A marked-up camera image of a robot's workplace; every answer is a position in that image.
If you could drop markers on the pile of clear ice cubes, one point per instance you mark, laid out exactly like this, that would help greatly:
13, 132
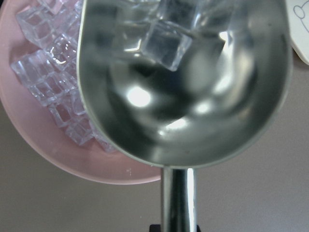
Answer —
55, 77

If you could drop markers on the pink bowl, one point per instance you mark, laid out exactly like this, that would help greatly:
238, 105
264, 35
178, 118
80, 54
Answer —
36, 126

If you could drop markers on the cream serving tray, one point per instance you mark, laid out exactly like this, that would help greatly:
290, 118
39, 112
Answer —
298, 17

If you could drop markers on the stainless steel ice scoop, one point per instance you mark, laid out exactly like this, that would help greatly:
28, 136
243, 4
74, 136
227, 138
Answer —
184, 84

